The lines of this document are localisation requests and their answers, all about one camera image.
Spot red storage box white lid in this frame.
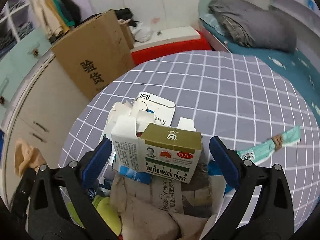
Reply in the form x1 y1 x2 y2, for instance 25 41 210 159
131 26 211 65

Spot green plush leaf toy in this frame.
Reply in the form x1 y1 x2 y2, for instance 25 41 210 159
67 196 122 236

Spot watermelon frost medicine box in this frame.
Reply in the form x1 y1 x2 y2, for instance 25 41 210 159
111 115 202 184

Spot crumpled brown paper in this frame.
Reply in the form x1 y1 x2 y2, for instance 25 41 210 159
111 174 209 239

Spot hanging clothes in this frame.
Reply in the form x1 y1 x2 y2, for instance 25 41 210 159
30 0 81 43

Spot tall brown cardboard box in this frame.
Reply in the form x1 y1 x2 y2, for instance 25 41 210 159
52 10 136 100

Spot grey folded quilt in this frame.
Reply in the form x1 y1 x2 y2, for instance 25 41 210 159
208 0 297 53

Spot white low cabinet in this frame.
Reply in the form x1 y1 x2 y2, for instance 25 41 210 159
2 52 89 205

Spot teal drawer unit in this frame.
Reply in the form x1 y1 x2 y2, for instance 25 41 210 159
1 28 52 126

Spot teal wrapper with rubber band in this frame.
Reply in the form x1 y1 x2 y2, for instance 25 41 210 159
237 126 301 165

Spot teal bed sheet mattress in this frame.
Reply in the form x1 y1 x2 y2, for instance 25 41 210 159
200 12 319 122

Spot white plastic bag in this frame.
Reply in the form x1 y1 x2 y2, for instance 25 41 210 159
129 21 153 43

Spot purple cubby shelf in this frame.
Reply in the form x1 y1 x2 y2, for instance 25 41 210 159
1 0 40 57

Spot purple checked tablecloth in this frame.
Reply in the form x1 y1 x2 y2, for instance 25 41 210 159
59 51 319 228

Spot white torn paper box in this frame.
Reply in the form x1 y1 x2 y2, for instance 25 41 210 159
100 92 176 139

